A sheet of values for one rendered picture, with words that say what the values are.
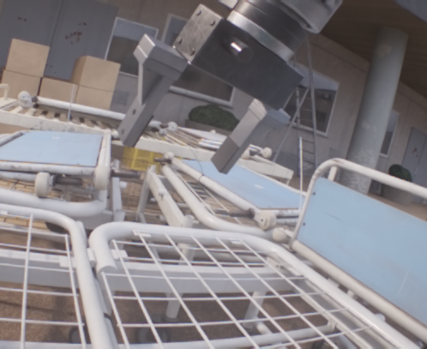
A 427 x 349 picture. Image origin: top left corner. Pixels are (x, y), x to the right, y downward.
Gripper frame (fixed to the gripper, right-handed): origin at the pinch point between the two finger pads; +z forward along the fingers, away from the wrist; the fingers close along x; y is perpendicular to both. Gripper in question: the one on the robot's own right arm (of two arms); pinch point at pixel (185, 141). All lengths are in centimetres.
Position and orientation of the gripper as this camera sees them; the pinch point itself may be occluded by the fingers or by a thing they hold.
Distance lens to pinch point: 38.5
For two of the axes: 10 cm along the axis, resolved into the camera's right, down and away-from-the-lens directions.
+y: 4.2, 6.5, -6.3
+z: -5.5, 7.3, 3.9
